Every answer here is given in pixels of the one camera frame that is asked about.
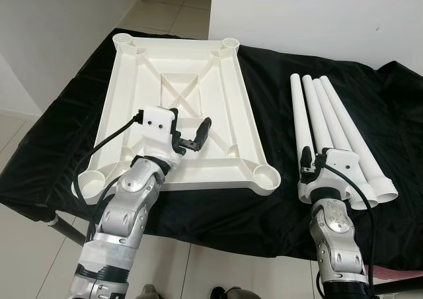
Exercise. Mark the white plastic table leg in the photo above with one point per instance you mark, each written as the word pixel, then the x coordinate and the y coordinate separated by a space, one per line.
pixel 350 124
pixel 299 114
pixel 334 124
pixel 314 110

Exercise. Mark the white plastic table top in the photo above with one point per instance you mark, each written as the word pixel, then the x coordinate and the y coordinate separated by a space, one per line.
pixel 142 81

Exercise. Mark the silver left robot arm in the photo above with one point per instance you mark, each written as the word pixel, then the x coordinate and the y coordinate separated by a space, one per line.
pixel 125 210

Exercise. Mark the red chair seat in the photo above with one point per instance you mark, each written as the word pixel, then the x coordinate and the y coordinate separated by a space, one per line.
pixel 396 276

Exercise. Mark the grey robot right foot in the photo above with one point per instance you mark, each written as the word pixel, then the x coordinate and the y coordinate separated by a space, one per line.
pixel 231 293

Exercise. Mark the grey robot foot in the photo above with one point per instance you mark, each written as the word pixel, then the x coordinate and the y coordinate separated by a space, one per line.
pixel 231 293
pixel 152 292

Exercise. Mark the grey robot left foot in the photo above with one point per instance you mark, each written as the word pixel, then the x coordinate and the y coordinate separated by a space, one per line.
pixel 152 292

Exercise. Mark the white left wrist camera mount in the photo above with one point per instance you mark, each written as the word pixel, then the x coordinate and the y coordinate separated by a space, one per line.
pixel 158 127

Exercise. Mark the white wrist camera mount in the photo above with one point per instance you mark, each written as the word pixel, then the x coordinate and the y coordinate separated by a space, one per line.
pixel 340 163
pixel 158 127

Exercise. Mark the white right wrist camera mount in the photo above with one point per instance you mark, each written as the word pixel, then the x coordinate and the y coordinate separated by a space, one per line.
pixel 340 163

